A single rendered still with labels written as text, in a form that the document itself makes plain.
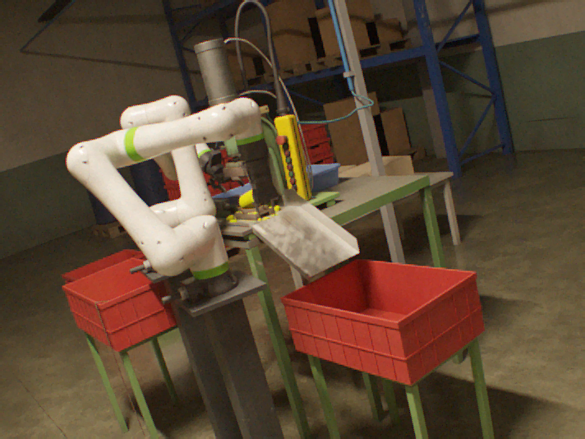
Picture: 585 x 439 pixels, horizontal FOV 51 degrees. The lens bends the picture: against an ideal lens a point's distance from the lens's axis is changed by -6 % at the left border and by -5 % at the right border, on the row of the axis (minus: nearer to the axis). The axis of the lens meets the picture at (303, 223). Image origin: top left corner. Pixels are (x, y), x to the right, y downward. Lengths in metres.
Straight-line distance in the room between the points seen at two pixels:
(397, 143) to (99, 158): 7.10
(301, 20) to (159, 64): 3.46
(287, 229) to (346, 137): 5.90
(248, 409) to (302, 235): 0.72
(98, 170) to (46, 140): 8.81
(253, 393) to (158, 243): 0.64
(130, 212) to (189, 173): 0.60
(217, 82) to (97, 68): 8.69
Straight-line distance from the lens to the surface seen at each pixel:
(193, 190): 2.51
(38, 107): 10.84
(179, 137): 1.97
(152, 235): 1.93
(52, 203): 10.81
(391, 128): 8.81
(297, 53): 8.93
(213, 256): 2.04
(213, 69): 2.58
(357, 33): 8.20
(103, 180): 2.00
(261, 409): 2.25
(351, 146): 8.35
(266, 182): 2.04
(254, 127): 1.99
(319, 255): 2.42
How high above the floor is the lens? 1.53
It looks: 13 degrees down
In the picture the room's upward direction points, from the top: 14 degrees counter-clockwise
